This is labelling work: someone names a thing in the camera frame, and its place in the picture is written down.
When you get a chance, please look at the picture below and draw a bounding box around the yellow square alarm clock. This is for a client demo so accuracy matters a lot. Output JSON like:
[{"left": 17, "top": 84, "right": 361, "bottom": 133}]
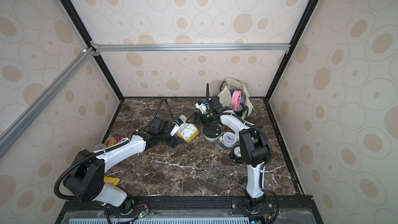
[{"left": 177, "top": 115, "right": 199, "bottom": 143}]

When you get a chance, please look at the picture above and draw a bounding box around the white clock black back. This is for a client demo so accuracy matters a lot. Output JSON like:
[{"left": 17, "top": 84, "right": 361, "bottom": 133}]
[{"left": 203, "top": 121, "right": 222, "bottom": 142}]

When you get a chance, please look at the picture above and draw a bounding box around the pink twin-bell alarm clock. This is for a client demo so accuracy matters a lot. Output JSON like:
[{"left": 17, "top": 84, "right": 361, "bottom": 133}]
[{"left": 231, "top": 90, "right": 242, "bottom": 111}]

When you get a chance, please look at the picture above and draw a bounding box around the cream canvas tote bag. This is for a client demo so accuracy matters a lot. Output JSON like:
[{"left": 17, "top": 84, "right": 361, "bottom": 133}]
[{"left": 218, "top": 77, "right": 254, "bottom": 119}]

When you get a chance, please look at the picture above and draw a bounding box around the small white round clock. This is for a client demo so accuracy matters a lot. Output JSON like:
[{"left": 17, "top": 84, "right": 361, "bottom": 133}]
[{"left": 220, "top": 132, "right": 237, "bottom": 148}]

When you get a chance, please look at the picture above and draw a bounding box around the small black twin-bell clock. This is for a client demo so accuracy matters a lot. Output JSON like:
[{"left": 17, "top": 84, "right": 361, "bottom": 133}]
[{"left": 229, "top": 145, "right": 243, "bottom": 164}]

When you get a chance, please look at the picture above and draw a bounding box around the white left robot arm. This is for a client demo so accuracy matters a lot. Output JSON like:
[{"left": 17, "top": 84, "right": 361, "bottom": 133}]
[{"left": 53, "top": 114, "right": 185, "bottom": 213}]

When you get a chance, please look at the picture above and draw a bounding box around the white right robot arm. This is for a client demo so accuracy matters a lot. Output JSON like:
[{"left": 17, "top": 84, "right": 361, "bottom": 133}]
[{"left": 187, "top": 84, "right": 279, "bottom": 224}]

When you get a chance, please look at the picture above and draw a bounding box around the Fox's candy bag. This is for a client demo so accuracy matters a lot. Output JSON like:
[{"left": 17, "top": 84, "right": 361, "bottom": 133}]
[{"left": 104, "top": 136, "right": 127, "bottom": 147}]

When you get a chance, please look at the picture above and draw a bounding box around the clear plastic jar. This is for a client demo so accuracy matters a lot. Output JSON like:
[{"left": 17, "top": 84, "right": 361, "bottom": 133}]
[{"left": 92, "top": 144, "right": 107, "bottom": 152}]

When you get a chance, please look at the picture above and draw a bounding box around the yellow snack packet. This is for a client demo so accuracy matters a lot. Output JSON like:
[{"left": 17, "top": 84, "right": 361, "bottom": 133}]
[{"left": 104, "top": 176, "right": 121, "bottom": 187}]

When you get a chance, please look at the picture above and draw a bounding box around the aluminium frame bar rear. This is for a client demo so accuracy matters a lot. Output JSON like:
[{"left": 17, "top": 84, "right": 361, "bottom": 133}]
[{"left": 93, "top": 43, "right": 291, "bottom": 52}]

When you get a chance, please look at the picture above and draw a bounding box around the aluminium frame bar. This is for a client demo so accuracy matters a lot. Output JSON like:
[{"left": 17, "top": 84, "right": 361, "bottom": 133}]
[
  {"left": 93, "top": 43, "right": 291, "bottom": 52},
  {"left": 1, "top": 47, "right": 94, "bottom": 157}
]

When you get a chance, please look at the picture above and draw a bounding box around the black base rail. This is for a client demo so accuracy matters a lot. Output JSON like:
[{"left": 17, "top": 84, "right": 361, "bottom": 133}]
[{"left": 56, "top": 196, "right": 323, "bottom": 224}]

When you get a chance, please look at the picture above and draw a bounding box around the aluminium frame bar left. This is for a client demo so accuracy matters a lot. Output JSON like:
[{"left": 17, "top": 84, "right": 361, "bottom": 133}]
[{"left": 1, "top": 47, "right": 94, "bottom": 157}]

